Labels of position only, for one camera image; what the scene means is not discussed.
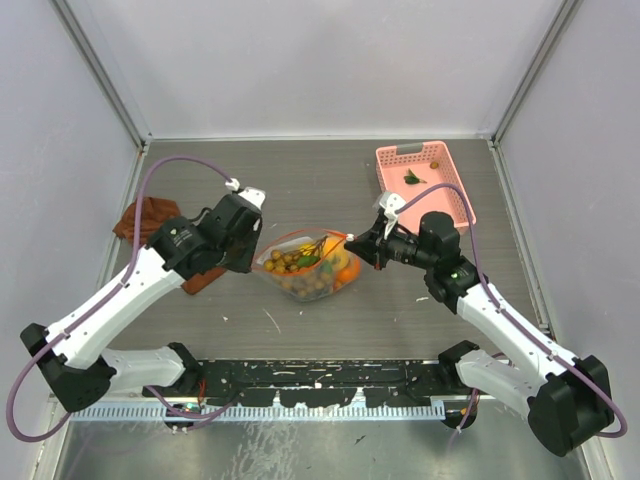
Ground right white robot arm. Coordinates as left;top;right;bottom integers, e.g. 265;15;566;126
345;212;614;457

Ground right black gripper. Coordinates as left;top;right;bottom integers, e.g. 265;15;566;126
345;214;436;271

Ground brown longan bunch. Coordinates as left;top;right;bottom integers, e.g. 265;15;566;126
255;233;340;302

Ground loose green leaf sprig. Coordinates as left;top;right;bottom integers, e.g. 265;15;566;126
403;169;427;185

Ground slotted cable duct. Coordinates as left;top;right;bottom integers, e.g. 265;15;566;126
71;401;446;422

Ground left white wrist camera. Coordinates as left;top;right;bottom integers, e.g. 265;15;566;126
225;178;266;214

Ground pink plastic basket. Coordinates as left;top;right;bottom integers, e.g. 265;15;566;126
376;141;476;234

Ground orange persimmon toy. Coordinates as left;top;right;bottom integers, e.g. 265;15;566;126
335;258;361;285

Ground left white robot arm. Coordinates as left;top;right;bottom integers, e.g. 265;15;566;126
21;187;266;413

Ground clear orange-zip bag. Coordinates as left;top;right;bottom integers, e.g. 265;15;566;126
252;228;361;302

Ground orange peach toy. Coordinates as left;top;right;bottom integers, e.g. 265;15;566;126
322;236;350;271

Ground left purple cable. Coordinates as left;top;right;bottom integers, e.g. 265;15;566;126
8;155;239;444

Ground brown cloth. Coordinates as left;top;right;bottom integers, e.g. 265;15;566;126
112;196;226;297

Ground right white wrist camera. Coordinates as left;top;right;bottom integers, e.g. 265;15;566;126
374;191;406;239

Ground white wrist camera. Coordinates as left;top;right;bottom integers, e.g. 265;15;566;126
374;191;406;239
225;178;266;214

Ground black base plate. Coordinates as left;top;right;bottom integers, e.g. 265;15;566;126
157;360;471;408

